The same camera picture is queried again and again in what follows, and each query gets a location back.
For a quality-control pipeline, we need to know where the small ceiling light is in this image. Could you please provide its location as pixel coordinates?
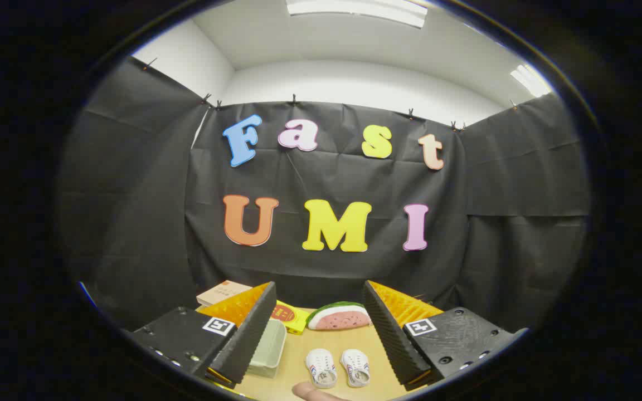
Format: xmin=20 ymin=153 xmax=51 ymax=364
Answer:
xmin=509 ymin=63 xmax=553 ymax=99

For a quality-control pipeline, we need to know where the watermelon slice plush toy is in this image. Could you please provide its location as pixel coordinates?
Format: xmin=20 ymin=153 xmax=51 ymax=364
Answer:
xmin=306 ymin=301 xmax=372 ymax=331

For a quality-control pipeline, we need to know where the white shoe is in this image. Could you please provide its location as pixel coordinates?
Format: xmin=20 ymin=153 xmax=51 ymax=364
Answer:
xmin=340 ymin=349 xmax=371 ymax=388
xmin=305 ymin=348 xmax=338 ymax=389

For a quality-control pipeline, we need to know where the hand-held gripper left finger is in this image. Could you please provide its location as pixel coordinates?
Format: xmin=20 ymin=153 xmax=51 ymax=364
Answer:
xmin=130 ymin=281 xmax=278 ymax=389

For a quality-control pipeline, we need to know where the yellow book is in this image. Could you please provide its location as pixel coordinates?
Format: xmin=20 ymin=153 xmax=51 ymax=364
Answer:
xmin=270 ymin=301 xmax=312 ymax=335

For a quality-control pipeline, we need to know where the beige book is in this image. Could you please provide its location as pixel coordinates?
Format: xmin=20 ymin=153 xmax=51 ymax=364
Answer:
xmin=196 ymin=280 xmax=254 ymax=307

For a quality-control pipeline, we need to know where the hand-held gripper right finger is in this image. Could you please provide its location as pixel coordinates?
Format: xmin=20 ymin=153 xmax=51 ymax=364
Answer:
xmin=362 ymin=280 xmax=529 ymax=392

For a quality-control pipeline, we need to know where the cream fabric storage box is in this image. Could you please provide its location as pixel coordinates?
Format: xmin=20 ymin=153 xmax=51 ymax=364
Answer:
xmin=246 ymin=319 xmax=288 ymax=379

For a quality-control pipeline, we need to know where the long ceiling light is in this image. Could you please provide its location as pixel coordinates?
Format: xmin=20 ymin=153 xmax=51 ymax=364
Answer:
xmin=286 ymin=0 xmax=429 ymax=28

